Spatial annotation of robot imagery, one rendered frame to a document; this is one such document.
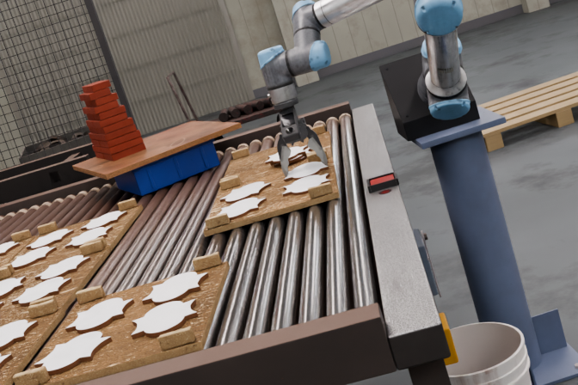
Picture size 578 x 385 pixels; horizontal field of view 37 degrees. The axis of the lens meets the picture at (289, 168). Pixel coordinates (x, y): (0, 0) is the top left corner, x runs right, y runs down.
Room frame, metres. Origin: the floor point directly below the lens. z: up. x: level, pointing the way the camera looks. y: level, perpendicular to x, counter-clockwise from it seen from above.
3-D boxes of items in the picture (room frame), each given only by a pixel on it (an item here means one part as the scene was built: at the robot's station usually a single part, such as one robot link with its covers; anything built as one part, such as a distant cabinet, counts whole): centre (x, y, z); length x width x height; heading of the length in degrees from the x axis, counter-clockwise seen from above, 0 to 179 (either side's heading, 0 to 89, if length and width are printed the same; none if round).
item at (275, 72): (2.43, -0.05, 1.24); 0.09 x 0.08 x 0.11; 71
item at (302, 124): (2.43, -0.05, 1.08); 0.09 x 0.08 x 0.12; 175
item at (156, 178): (3.06, 0.42, 0.97); 0.31 x 0.31 x 0.10; 23
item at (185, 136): (3.13, 0.44, 1.03); 0.50 x 0.50 x 0.02; 23
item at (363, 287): (2.27, -0.15, 0.90); 1.95 x 0.05 x 0.05; 174
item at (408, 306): (2.26, -0.22, 0.89); 2.08 x 0.08 x 0.06; 174
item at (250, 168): (2.72, 0.03, 0.93); 0.41 x 0.35 x 0.02; 175
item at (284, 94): (2.42, -0.04, 1.16); 0.08 x 0.08 x 0.05
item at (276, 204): (2.30, 0.06, 0.93); 0.41 x 0.35 x 0.02; 175
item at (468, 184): (2.72, -0.54, 0.44); 0.38 x 0.38 x 0.87; 1
